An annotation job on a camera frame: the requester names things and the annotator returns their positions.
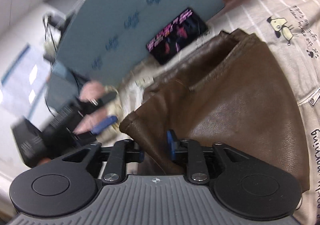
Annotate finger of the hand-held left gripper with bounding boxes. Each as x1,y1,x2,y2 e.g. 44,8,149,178
75,115,118,140
77,91,118,115

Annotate brown leather garment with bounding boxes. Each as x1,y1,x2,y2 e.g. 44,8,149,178
119,28,310,194

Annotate small black packet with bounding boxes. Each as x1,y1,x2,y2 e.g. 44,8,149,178
146,8,209,65

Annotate printed cartoon blanket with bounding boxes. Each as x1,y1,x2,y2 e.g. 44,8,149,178
102,0,320,225

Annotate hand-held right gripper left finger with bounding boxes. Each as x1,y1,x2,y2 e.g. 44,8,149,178
60,139,144,182

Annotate blue-grey box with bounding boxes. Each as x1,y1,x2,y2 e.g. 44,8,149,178
55,0,227,86

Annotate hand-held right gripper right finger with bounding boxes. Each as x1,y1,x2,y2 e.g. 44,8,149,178
167,129,250,183

